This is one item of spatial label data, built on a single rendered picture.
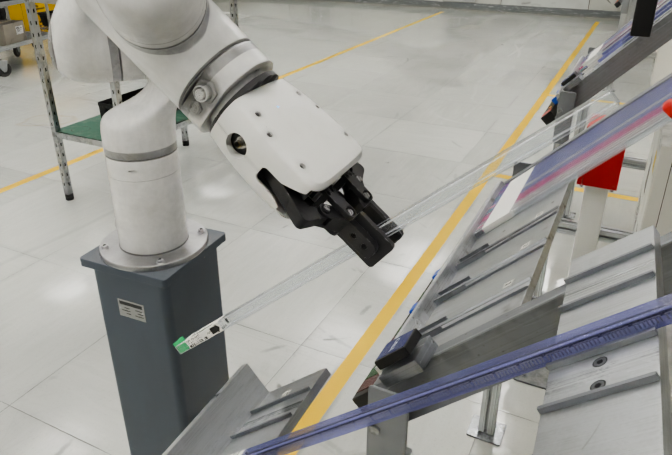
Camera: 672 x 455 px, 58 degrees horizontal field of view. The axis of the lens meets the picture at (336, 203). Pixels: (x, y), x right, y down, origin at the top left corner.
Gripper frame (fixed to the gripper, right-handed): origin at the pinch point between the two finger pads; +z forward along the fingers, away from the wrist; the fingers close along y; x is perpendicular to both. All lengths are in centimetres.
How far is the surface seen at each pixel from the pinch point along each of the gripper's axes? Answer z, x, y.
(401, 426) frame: 19.1, 20.8, 7.7
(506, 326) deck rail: 17.4, 4.1, 11.8
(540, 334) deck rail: 19.9, 1.8, 11.6
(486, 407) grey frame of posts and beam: 59, 68, 82
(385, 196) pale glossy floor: 7, 124, 215
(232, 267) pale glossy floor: -17, 144, 127
